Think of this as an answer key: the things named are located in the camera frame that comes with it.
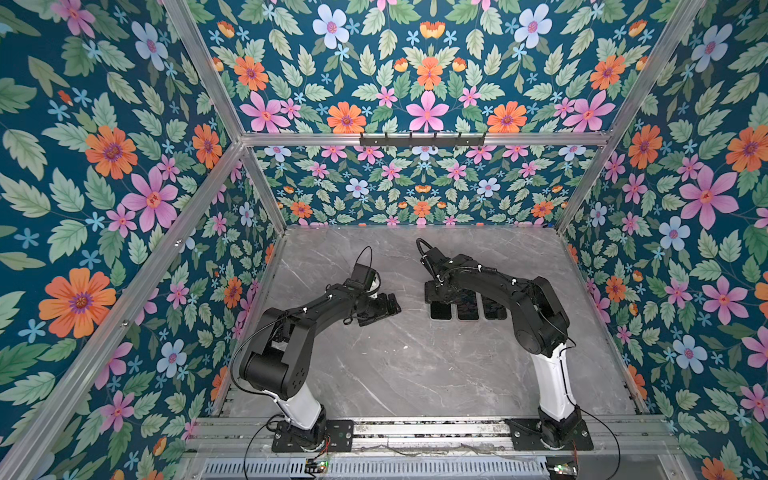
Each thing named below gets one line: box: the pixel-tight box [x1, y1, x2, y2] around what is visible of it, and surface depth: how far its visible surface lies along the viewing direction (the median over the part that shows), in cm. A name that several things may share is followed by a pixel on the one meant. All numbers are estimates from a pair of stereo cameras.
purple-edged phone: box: [428, 301, 453, 322], surface depth 95 cm
